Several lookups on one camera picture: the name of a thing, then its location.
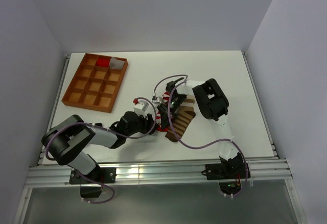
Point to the rolled red sock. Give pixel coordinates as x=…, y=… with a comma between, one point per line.
x=103, y=62

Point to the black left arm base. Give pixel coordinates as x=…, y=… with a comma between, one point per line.
x=94, y=184

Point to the brown beige striped sock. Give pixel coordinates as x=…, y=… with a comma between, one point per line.
x=185, y=115

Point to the aluminium front rail frame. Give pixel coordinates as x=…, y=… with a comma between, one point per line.
x=160, y=172

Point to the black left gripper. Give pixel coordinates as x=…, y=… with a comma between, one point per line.
x=146, y=123

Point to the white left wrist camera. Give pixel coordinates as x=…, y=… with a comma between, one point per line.
x=140, y=107

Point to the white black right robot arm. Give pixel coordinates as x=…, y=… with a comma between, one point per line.
x=213, y=105

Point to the rolled grey sock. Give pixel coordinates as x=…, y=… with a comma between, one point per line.
x=115, y=63

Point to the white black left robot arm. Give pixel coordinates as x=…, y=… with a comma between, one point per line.
x=66, y=141

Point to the brown wooden compartment tray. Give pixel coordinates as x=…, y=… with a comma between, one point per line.
x=92, y=87

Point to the red white striped sock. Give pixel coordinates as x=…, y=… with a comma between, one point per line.
x=165, y=98

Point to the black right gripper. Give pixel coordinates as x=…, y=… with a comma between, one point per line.
x=166, y=113

